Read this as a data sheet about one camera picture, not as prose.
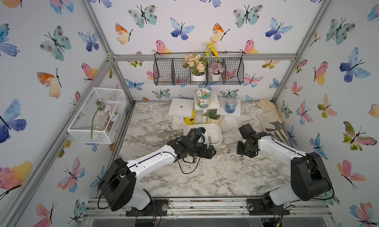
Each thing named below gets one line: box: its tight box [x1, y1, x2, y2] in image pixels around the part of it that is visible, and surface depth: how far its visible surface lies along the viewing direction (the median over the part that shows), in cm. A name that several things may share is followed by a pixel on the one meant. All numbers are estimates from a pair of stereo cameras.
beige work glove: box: [256, 98, 285, 124], surface depth 120 cm
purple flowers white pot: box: [208, 62, 224, 82], surface depth 92 cm
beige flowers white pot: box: [182, 53, 208, 82], surface depth 84 cm
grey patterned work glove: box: [257, 112, 286, 142], surface depth 109 cm
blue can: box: [224, 97, 238, 114], surface depth 92 cm
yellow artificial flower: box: [204, 41, 221, 58], surface depth 84 cm
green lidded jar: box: [196, 87, 211, 110], surface depth 84 cm
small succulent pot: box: [202, 111, 222, 126], surface depth 100 cm
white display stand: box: [168, 90, 241, 130], surface depth 98 cm
